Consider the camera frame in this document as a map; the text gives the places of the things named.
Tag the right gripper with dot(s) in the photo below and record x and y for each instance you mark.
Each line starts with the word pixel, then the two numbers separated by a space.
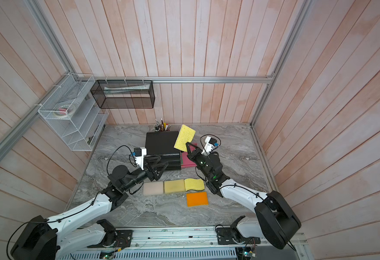
pixel 195 156

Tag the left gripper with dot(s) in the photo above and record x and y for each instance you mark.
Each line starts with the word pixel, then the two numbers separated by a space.
pixel 150 174

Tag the black drawer cabinet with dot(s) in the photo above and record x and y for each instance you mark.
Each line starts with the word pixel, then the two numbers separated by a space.
pixel 161 144

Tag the white foam sponge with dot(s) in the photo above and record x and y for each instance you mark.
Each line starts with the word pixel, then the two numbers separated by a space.
pixel 153 188

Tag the orange and yellow sponge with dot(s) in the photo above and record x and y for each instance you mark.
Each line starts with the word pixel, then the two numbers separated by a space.
pixel 197 199

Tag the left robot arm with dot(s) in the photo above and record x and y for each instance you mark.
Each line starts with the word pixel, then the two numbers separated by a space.
pixel 56 236

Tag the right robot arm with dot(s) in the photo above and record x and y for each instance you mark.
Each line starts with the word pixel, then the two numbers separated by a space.
pixel 274 219

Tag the tape roll on shelf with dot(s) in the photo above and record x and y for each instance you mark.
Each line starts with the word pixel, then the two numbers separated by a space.
pixel 62 111

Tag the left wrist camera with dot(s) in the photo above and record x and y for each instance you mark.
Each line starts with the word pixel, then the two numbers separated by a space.
pixel 139 156

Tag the black mesh wall basket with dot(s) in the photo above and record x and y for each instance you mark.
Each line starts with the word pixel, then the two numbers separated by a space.
pixel 124 94

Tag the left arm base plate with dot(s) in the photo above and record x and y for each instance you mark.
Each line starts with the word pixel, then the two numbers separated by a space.
pixel 121 239

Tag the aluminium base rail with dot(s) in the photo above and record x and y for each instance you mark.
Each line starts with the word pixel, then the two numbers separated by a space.
pixel 143 238

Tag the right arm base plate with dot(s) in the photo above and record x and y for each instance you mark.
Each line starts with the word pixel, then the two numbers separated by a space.
pixel 230 235

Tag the white wire wall shelf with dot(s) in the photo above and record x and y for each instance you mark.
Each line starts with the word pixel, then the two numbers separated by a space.
pixel 81 130

